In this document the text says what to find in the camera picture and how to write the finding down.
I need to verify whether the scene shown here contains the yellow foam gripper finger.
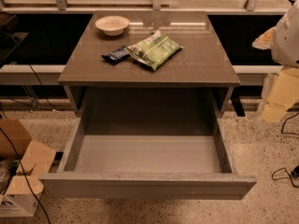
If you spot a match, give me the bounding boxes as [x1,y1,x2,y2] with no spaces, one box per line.
[257,67,299,128]

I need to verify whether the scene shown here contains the green jalapeno chip bag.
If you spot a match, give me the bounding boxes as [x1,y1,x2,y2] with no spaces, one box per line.
[125,30,182,71]

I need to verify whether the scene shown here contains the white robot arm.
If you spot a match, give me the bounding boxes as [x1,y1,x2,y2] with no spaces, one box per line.
[252,0,299,127]

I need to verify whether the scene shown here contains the open grey top drawer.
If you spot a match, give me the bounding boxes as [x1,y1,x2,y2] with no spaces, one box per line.
[40,88,256,200]

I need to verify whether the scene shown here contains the dark blue snack packet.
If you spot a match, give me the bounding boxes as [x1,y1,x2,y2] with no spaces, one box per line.
[102,46,130,65]

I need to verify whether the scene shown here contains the white bowl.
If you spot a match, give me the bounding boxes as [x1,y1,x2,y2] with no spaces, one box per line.
[95,16,130,36]

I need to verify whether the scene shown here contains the brown cardboard box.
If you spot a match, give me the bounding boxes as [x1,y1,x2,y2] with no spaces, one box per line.
[0,119,56,195]

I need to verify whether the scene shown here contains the white box with logo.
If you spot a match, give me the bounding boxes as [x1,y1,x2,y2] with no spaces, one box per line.
[0,194,38,217]

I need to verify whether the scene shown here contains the black cable on left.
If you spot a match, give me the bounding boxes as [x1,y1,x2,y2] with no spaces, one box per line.
[0,31,60,224]

